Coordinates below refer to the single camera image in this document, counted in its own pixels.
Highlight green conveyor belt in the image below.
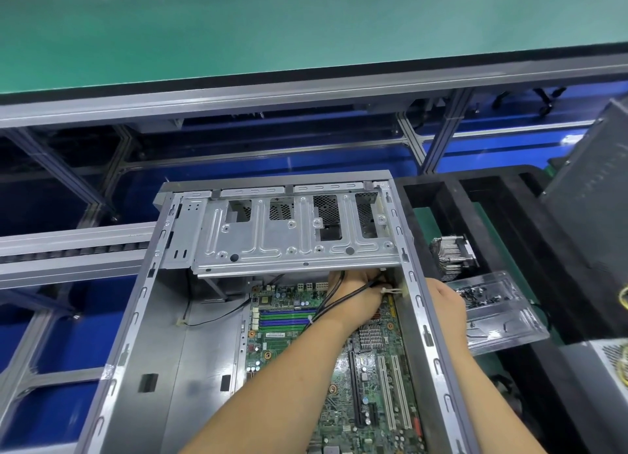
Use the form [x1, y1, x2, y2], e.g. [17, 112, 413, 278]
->
[0, 0, 628, 102]

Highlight person's right forearm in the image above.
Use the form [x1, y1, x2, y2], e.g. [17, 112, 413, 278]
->
[442, 345, 548, 454]

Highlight person's left forearm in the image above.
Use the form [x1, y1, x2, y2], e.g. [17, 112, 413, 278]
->
[179, 316, 369, 454]

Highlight person's right hand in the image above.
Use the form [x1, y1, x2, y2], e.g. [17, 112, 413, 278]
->
[423, 276, 471, 360]

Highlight clear plastic screw tray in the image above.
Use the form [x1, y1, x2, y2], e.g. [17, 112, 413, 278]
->
[446, 270, 551, 357]

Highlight green motherboard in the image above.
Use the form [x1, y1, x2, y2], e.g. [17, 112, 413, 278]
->
[240, 275, 425, 454]

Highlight grey flat metal rail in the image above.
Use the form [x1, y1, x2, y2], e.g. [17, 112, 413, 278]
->
[0, 221, 158, 291]

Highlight black CPU cooler fan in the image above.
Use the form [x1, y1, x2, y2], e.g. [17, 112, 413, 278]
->
[430, 234, 481, 282]

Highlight grey power supply unit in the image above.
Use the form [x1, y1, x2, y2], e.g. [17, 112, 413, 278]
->
[562, 335, 628, 432]

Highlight person's left hand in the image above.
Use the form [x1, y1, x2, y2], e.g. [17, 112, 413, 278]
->
[316, 268, 394, 334]

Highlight grey metal computer case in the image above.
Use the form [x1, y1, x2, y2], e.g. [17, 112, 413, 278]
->
[77, 170, 482, 454]

